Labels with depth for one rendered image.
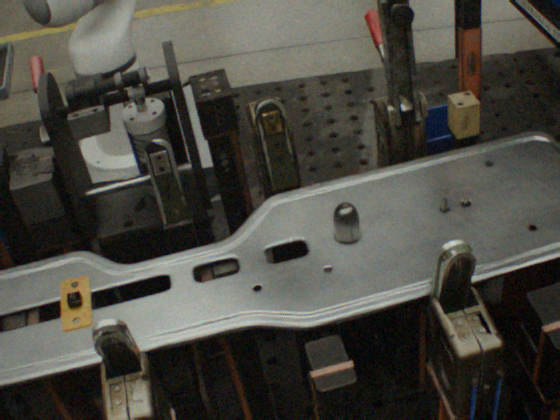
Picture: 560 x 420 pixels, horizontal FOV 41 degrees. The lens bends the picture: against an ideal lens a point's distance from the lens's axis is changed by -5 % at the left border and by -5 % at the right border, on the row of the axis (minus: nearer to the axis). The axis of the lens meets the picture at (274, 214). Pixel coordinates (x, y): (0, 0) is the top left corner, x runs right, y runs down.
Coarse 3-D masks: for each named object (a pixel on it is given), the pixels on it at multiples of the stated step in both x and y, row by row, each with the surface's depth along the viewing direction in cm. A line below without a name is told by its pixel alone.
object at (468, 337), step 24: (432, 312) 79; (456, 312) 77; (480, 312) 77; (432, 336) 82; (456, 336) 75; (480, 336) 75; (432, 360) 85; (456, 360) 74; (480, 360) 74; (456, 384) 77; (480, 384) 77; (432, 408) 92; (456, 408) 80; (480, 408) 80
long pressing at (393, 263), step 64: (320, 192) 101; (384, 192) 99; (448, 192) 97; (512, 192) 96; (64, 256) 98; (192, 256) 95; (256, 256) 94; (320, 256) 92; (384, 256) 91; (512, 256) 88; (128, 320) 89; (192, 320) 88; (256, 320) 87; (320, 320) 85; (0, 384) 85
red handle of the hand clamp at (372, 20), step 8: (368, 16) 104; (376, 16) 104; (368, 24) 104; (376, 24) 103; (376, 32) 103; (376, 40) 103; (376, 48) 104; (384, 64) 103; (400, 96) 101; (400, 104) 101; (408, 104) 101; (400, 112) 101; (408, 112) 101
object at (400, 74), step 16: (384, 0) 93; (400, 0) 93; (384, 16) 93; (400, 16) 90; (384, 32) 94; (400, 32) 95; (384, 48) 97; (400, 48) 97; (400, 64) 98; (400, 80) 99; (416, 80) 98; (416, 96) 100; (416, 112) 101
